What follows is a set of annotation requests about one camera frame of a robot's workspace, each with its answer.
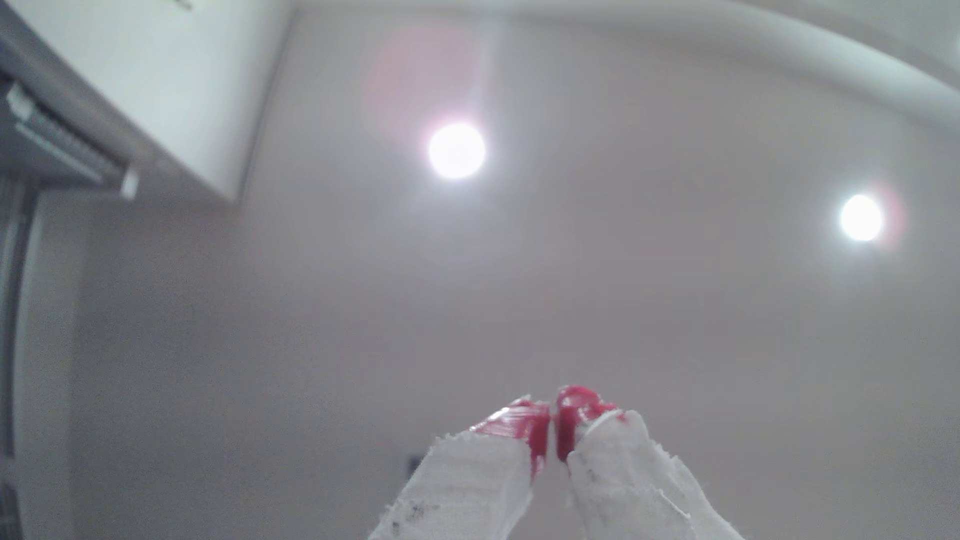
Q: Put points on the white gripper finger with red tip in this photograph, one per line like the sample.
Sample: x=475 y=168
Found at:
x=622 y=480
x=465 y=487

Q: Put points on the round ceiling light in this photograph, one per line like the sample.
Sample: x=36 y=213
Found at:
x=456 y=150
x=861 y=217

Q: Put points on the white curved ceiling moulding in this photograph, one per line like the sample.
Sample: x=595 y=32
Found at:
x=825 y=60

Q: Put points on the white air conditioner unit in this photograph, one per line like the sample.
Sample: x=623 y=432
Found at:
x=172 y=67

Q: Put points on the grey door frame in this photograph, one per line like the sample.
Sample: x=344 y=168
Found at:
x=9 y=315

